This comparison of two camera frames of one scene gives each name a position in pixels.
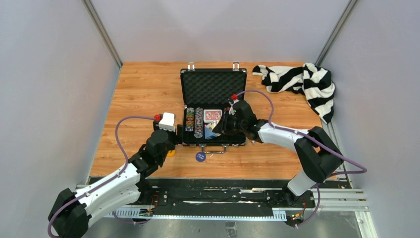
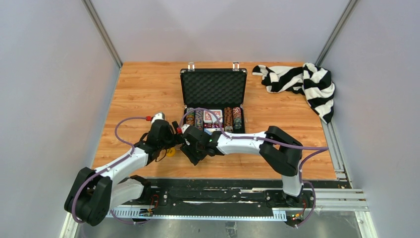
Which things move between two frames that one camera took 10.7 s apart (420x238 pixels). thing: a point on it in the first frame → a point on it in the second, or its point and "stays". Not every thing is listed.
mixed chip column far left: (189, 120) stays
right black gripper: (225, 118) → (187, 149)
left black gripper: (176, 141) stays
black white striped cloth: (315, 83) stays
